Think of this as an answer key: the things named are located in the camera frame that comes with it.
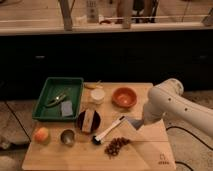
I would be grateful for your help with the yellow item behind container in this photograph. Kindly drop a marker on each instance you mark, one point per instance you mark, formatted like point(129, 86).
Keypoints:
point(93, 85)

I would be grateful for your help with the orange peach fruit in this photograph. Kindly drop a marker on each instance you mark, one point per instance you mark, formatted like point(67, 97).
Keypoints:
point(42, 135)

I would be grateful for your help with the red orange bowl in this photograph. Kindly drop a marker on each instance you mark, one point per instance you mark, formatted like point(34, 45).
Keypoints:
point(124, 97)

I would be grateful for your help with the small metal cup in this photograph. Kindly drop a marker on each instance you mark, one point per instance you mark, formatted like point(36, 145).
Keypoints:
point(67, 137)

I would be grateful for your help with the green spoon in tray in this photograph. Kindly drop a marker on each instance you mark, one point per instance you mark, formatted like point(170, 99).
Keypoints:
point(59, 98)

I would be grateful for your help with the grey sponge in tray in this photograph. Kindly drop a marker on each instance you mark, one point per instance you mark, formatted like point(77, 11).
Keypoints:
point(66, 108)

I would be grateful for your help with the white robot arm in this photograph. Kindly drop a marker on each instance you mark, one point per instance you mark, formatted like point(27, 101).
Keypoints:
point(166, 97)

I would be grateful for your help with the white handled black brush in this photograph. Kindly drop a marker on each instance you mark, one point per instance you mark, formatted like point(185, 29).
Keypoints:
point(96, 139)

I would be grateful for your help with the green plastic tray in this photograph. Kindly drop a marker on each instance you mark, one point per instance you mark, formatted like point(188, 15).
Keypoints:
point(52, 87)

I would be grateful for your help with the grey towel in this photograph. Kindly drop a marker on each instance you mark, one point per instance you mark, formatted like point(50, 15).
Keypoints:
point(136, 123)

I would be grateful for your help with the pile of brown nuts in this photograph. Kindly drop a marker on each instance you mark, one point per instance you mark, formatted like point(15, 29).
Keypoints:
point(115, 145)

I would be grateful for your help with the wooden block on plate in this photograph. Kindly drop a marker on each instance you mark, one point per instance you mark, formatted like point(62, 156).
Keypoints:
point(88, 120)

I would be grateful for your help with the white round container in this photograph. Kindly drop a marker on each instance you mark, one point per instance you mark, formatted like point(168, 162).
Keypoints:
point(97, 96)

